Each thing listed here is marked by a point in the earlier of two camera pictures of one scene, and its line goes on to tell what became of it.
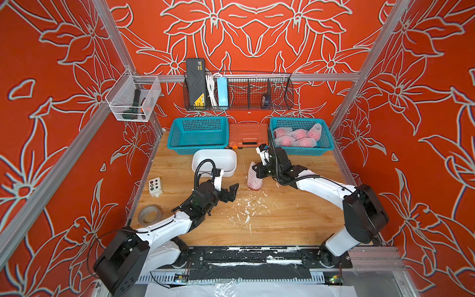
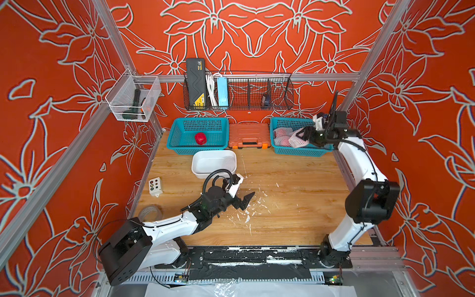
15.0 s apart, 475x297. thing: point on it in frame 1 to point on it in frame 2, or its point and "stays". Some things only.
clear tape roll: (149, 215) stays
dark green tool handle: (132, 113) stays
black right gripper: (260, 171) to (305, 137)
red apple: (253, 182) to (200, 138)
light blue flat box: (222, 91) stays
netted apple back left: (279, 132) stays
